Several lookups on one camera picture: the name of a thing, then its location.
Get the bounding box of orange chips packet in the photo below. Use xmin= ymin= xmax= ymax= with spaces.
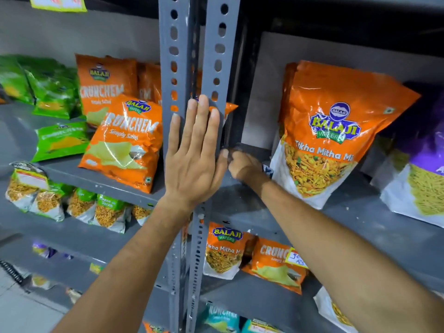
xmin=208 ymin=102 xmax=239 ymax=122
xmin=142 ymin=322 xmax=169 ymax=333
xmin=76 ymin=54 xmax=139 ymax=127
xmin=78 ymin=94 xmax=163 ymax=194
xmin=242 ymin=238 xmax=309 ymax=295
xmin=138 ymin=62 xmax=162 ymax=105

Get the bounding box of person's right forearm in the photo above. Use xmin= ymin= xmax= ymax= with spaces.
xmin=256 ymin=177 xmax=444 ymax=333

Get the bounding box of person's right hand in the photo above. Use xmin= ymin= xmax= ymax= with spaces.
xmin=228 ymin=147 xmax=272 ymax=195

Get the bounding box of large orange snack mix packet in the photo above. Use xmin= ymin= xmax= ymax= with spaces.
xmin=270 ymin=60 xmax=421 ymax=210

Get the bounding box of yellow-green paper label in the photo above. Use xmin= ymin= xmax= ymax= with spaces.
xmin=29 ymin=0 xmax=87 ymax=13

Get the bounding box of person's left forearm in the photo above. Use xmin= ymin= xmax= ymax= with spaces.
xmin=52 ymin=200 xmax=195 ymax=333

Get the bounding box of person's left hand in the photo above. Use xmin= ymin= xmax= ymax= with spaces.
xmin=164 ymin=95 xmax=229 ymax=213

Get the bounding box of white snack packet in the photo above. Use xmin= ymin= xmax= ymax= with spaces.
xmin=314 ymin=287 xmax=358 ymax=333

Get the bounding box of small orange snack mix packet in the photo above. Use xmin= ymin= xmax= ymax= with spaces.
xmin=203 ymin=222 xmax=251 ymax=281

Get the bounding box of yellow handwritten price label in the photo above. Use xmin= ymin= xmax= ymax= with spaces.
xmin=285 ymin=247 xmax=309 ymax=269

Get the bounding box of grey metal shelf rack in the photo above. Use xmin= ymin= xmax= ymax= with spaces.
xmin=0 ymin=0 xmax=201 ymax=333
xmin=185 ymin=0 xmax=444 ymax=333

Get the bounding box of green chips packet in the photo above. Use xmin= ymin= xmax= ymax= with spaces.
xmin=32 ymin=122 xmax=91 ymax=163
xmin=25 ymin=60 xmax=81 ymax=119
xmin=0 ymin=55 xmax=35 ymax=104

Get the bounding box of teal chips packet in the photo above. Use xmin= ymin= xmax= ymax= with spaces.
xmin=204 ymin=303 xmax=241 ymax=333
xmin=241 ymin=318 xmax=282 ymax=333

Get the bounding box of small green-top snack packet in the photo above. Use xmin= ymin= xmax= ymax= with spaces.
xmin=67 ymin=188 xmax=98 ymax=224
xmin=5 ymin=162 xmax=50 ymax=213
xmin=91 ymin=194 xmax=132 ymax=234
xmin=132 ymin=204 xmax=154 ymax=226
xmin=29 ymin=182 xmax=74 ymax=222

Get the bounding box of black coiled cable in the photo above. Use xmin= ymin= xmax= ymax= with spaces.
xmin=0 ymin=261 xmax=25 ymax=285

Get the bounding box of small purple snack packet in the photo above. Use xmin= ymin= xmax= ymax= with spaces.
xmin=32 ymin=242 xmax=57 ymax=259

